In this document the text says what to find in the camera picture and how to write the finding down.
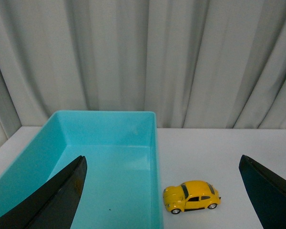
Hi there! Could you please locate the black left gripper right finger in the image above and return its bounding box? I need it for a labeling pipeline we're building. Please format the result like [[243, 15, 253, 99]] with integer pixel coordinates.
[[239, 155, 286, 229]]

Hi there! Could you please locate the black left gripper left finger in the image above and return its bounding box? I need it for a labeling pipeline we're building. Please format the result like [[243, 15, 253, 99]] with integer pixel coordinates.
[[0, 156, 87, 229]]

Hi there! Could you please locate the yellow beetle toy car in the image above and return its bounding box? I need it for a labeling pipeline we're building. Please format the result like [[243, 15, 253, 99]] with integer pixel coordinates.
[[163, 180, 221, 214]]

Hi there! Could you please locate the turquoise plastic storage box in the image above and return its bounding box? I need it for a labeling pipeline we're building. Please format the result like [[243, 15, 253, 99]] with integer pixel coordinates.
[[0, 111, 163, 229]]

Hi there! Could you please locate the white pleated curtain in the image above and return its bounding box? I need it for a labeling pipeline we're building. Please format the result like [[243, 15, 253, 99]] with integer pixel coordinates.
[[0, 0, 286, 147]]

